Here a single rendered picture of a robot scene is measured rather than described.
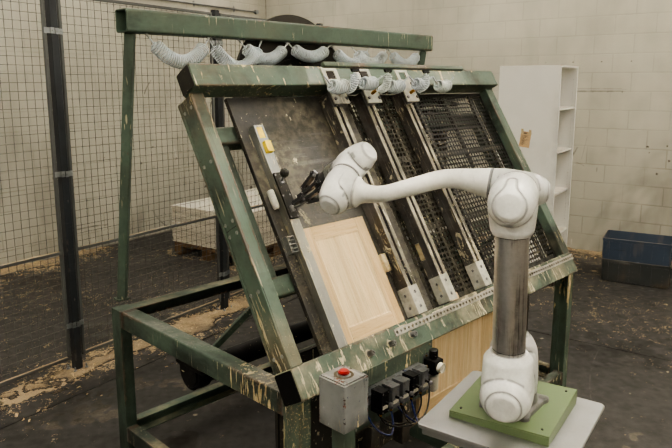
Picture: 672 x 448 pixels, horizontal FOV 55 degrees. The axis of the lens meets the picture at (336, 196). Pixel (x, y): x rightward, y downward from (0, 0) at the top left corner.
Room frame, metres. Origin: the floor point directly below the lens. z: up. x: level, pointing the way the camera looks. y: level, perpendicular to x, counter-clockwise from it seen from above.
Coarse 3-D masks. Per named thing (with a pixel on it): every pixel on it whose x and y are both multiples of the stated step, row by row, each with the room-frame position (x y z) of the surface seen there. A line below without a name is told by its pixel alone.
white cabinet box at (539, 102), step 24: (504, 72) 6.23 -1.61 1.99; (528, 72) 6.10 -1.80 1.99; (552, 72) 5.98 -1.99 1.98; (576, 72) 6.42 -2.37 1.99; (504, 96) 6.23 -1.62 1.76; (528, 96) 6.10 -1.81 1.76; (552, 96) 5.97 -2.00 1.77; (576, 96) 6.42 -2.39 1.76; (528, 120) 6.09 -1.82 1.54; (552, 120) 5.96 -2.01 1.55; (528, 144) 6.08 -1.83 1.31; (552, 144) 5.96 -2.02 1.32; (552, 168) 5.95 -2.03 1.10; (552, 192) 5.94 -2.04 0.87; (552, 216) 5.93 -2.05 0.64
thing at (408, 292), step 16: (352, 80) 2.89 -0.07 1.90; (336, 96) 2.94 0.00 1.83; (336, 112) 2.93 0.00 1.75; (336, 128) 2.93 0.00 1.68; (352, 144) 2.91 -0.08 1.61; (368, 176) 2.84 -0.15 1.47; (368, 208) 2.79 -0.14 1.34; (384, 208) 2.80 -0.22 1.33; (384, 224) 2.74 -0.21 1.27; (384, 240) 2.72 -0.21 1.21; (400, 256) 2.71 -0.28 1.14; (400, 272) 2.66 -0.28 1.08; (400, 288) 2.66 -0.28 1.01; (416, 288) 2.66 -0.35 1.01; (416, 304) 2.61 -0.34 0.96
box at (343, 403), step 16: (336, 368) 2.04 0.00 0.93; (352, 368) 2.04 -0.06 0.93; (320, 384) 1.98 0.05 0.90; (336, 384) 1.93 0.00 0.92; (352, 384) 1.94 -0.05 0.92; (320, 400) 1.98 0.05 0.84; (336, 400) 1.93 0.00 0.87; (352, 400) 1.94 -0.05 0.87; (320, 416) 1.99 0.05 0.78; (336, 416) 1.93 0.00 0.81; (352, 416) 1.94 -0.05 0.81
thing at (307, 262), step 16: (256, 144) 2.60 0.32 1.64; (272, 160) 2.57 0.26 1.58; (272, 176) 2.53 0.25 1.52; (288, 224) 2.47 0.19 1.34; (304, 240) 2.45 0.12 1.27; (304, 256) 2.41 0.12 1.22; (304, 272) 2.40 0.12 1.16; (320, 288) 2.37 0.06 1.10; (320, 304) 2.34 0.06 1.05; (336, 320) 2.34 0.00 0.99; (336, 336) 2.29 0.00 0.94
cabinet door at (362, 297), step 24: (360, 216) 2.75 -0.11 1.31; (312, 240) 2.51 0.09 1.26; (336, 240) 2.59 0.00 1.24; (360, 240) 2.68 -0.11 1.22; (336, 264) 2.52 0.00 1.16; (360, 264) 2.60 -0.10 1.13; (336, 288) 2.45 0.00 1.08; (360, 288) 2.53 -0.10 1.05; (384, 288) 2.61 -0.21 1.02; (336, 312) 2.38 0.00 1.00; (360, 312) 2.46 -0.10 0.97; (384, 312) 2.54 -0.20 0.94; (360, 336) 2.39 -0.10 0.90
